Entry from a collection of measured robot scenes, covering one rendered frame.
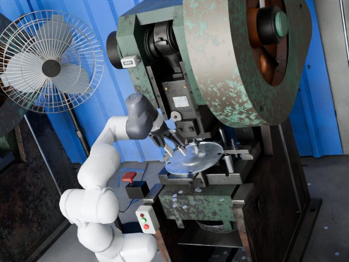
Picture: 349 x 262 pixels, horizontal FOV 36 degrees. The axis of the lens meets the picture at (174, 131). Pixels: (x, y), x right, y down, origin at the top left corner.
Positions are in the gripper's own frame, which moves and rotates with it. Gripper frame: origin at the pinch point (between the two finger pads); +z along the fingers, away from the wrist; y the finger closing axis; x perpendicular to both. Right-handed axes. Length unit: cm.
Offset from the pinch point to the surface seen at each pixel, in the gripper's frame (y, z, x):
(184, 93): 0.0, -4.3, 27.5
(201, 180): -0.3, 28.1, 0.1
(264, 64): 35, -1, 41
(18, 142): -156, 47, 45
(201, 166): 3.2, 19.0, 2.6
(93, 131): -165, 123, 105
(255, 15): 41, -29, 43
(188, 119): -1.5, 6.7, 21.0
